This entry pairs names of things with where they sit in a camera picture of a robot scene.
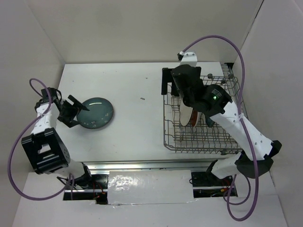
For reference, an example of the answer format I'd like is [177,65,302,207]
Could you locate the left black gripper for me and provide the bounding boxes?
[57,95,89,128]

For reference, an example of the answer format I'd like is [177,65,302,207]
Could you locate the grey wire dish rack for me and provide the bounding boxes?
[162,83,241,155]

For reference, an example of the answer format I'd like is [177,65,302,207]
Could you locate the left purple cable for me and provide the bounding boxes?
[9,78,76,200]

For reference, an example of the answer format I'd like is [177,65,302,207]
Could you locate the purple cable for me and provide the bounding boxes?
[9,78,76,200]
[181,35,259,221]

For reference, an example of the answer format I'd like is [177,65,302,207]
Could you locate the red plate blue flower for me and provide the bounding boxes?
[190,110,200,127]

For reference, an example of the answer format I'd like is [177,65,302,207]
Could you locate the teal plate white flowers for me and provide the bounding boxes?
[76,97,114,129]

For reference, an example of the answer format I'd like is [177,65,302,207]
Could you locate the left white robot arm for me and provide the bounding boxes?
[21,87,93,189]

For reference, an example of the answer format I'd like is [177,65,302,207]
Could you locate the cream plate tree pattern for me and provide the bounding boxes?
[179,101,193,126]

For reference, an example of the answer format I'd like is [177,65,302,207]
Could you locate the dark teal plate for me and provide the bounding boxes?
[205,117,214,128]

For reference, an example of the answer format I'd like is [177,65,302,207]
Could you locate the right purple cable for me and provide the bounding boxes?
[181,35,259,221]

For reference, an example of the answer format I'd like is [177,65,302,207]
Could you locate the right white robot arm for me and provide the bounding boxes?
[161,64,282,185]

